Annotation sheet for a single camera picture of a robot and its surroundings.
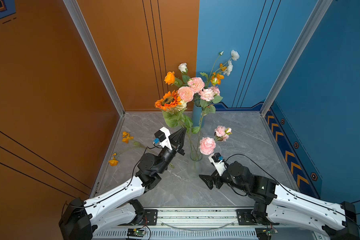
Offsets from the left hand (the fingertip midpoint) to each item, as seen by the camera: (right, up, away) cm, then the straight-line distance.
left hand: (185, 128), depth 60 cm
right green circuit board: (+38, -50, +10) cm, 63 cm away
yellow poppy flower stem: (-40, -8, +42) cm, 59 cm away
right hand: (+9, -20, +10) cm, 24 cm away
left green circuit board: (-24, -50, +11) cm, 56 cm away
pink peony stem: (+10, -7, +2) cm, 12 cm away
